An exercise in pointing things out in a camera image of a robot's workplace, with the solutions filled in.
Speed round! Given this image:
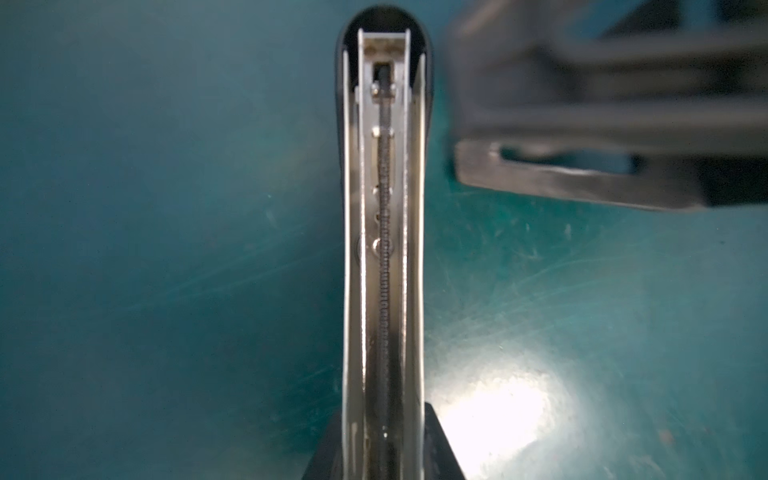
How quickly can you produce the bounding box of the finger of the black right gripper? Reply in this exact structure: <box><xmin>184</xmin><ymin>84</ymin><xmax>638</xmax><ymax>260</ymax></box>
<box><xmin>446</xmin><ymin>1</ymin><xmax>767</xmax><ymax>144</ymax></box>
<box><xmin>454</xmin><ymin>141</ymin><xmax>767</xmax><ymax>211</ymax></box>

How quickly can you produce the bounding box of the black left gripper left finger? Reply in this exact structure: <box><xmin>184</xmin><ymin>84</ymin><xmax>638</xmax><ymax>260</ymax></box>
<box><xmin>302</xmin><ymin>410</ymin><xmax>343</xmax><ymax>480</ymax></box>

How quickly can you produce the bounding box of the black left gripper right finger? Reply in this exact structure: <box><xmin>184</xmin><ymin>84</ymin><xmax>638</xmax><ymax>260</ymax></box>
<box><xmin>424</xmin><ymin>403</ymin><xmax>466</xmax><ymax>480</ymax></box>

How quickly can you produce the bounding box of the beige black stapler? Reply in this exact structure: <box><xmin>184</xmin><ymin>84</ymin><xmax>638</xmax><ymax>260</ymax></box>
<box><xmin>335</xmin><ymin>4</ymin><xmax>433</xmax><ymax>479</ymax></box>

